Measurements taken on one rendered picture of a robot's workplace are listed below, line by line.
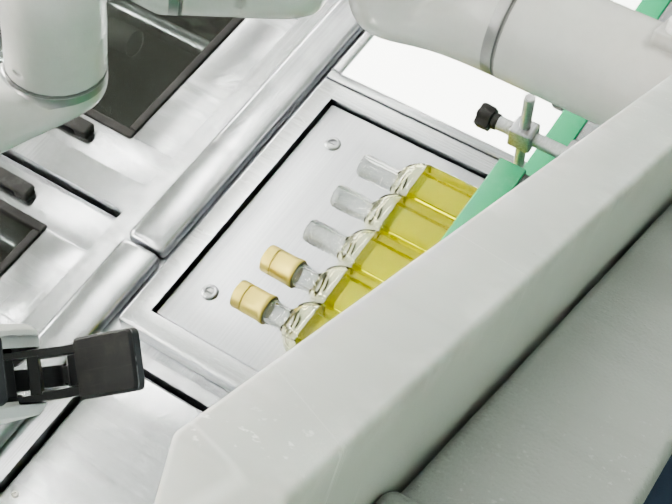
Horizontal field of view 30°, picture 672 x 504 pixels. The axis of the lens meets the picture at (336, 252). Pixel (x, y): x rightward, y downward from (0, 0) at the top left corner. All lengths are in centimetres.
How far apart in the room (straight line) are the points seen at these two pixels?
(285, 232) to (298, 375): 130
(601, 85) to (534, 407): 60
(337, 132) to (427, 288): 134
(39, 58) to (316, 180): 71
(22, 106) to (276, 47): 85
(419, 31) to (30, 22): 32
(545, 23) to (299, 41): 88
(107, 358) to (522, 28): 51
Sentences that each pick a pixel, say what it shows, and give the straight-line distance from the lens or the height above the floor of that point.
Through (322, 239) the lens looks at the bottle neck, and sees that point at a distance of 144.
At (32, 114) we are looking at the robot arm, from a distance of 105.
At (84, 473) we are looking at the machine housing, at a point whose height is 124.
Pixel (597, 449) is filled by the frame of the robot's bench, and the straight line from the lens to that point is 43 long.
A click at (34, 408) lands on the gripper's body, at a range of 67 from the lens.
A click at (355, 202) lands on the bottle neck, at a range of 147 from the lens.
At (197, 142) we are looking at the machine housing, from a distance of 175.
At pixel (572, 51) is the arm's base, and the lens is 101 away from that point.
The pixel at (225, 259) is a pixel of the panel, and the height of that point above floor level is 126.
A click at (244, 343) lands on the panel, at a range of 153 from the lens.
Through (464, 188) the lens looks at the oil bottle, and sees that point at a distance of 147.
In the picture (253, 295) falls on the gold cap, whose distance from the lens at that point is 140.
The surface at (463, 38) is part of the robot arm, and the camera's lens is 104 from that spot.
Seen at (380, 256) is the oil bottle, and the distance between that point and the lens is 141.
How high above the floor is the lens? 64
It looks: 18 degrees up
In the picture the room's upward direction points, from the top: 62 degrees counter-clockwise
